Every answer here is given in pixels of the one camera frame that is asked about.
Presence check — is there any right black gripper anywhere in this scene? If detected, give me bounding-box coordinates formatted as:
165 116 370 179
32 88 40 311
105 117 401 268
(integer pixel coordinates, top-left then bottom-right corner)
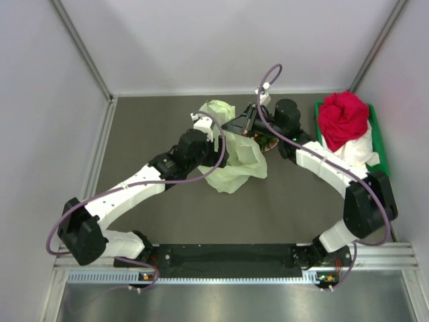
222 104 285 140

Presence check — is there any pale green plastic bag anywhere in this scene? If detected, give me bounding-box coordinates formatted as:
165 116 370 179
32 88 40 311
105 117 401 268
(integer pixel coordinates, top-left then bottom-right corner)
200 100 267 194

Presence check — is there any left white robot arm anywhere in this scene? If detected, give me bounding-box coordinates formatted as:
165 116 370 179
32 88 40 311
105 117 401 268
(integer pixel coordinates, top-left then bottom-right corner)
57 129 228 266

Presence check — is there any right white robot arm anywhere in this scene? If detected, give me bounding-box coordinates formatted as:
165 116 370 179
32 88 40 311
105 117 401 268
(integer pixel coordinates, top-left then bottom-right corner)
223 99 398 266

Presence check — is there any toy pineapple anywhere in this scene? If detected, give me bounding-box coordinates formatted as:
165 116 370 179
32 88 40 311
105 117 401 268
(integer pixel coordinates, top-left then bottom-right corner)
256 133 278 150

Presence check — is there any pink plate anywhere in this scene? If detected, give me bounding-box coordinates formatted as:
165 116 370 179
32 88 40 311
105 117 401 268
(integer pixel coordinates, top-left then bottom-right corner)
257 133 279 152

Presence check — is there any red cloth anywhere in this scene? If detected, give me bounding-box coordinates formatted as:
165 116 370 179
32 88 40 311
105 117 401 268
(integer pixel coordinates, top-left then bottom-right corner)
317 91 370 152

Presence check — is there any white cloth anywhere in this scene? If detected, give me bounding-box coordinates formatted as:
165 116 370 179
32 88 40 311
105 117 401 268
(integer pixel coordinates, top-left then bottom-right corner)
334 121 381 170

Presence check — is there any green plastic tray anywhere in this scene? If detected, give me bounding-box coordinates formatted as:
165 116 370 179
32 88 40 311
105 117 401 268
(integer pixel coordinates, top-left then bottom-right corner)
314 101 390 176

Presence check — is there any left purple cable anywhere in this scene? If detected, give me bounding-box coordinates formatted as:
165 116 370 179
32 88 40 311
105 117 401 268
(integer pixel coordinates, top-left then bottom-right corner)
44 111 229 258

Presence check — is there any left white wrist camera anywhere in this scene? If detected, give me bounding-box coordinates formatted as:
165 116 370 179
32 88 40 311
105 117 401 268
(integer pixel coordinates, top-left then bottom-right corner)
190 113 215 142

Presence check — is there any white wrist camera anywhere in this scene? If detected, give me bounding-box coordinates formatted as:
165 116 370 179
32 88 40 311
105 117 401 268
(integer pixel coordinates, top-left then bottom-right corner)
190 113 215 142
255 82 271 105

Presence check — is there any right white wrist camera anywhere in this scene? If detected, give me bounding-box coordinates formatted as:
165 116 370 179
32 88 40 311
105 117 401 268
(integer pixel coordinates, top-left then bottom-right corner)
255 82 271 105

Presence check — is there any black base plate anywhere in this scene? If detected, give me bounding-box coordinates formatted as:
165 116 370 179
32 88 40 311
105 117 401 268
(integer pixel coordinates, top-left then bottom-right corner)
135 244 351 278

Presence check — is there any aluminium frame rail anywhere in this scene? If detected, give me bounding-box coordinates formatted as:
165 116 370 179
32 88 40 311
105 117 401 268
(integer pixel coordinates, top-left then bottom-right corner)
53 97 118 322

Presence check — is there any grey slotted cable duct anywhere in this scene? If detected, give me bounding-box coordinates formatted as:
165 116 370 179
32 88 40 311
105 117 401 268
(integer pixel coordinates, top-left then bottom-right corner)
67 270 339 286

